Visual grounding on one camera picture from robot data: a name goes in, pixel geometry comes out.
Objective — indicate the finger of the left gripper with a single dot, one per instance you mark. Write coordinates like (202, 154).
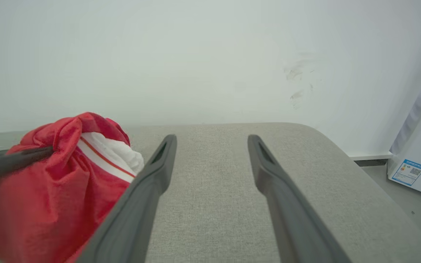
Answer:
(9, 162)

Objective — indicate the grey fabric sofa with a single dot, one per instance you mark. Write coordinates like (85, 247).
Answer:
(214, 204)

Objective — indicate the red and white jersey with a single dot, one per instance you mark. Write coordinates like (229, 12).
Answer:
(49, 208)

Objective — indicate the blue and white energy label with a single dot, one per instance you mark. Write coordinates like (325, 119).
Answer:
(408, 172)

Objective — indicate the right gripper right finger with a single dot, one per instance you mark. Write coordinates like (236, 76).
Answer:
(291, 219)

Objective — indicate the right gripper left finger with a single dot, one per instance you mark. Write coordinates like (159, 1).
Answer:
(141, 212)

